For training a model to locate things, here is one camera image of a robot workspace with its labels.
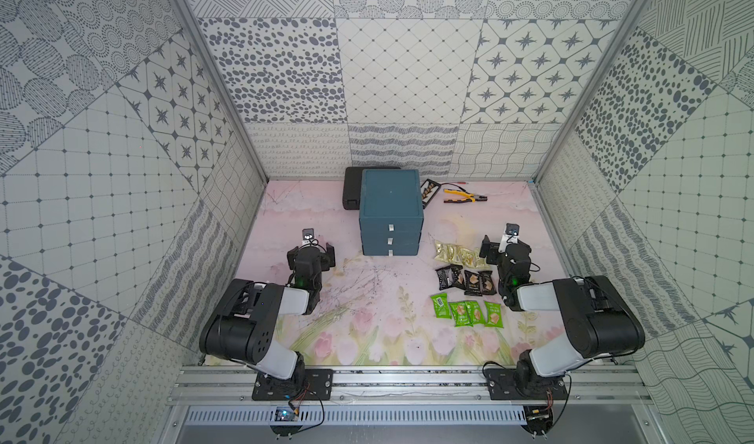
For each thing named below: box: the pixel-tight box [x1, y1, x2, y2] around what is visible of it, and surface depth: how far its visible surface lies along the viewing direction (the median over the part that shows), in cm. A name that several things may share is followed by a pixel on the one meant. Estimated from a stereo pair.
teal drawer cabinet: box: [358, 168, 425, 257], surface depth 90 cm
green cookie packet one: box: [433, 239, 457, 265], surface depth 100 cm
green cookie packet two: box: [445, 244, 465, 265], surface depth 99 cm
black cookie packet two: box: [434, 265, 454, 291], surface depth 94 cm
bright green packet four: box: [430, 292, 453, 320], surface depth 88 cm
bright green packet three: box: [483, 300, 504, 329], surface depth 87 cm
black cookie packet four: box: [478, 270, 497, 295], surface depth 92 cm
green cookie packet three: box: [459, 247, 479, 269], surface depth 97 cm
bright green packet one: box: [448, 300, 475, 328], surface depth 87 cm
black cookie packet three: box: [463, 269, 484, 297], surface depth 92 cm
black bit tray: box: [420, 178, 442, 210], surface depth 118 cm
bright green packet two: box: [466, 299, 485, 328], surface depth 87 cm
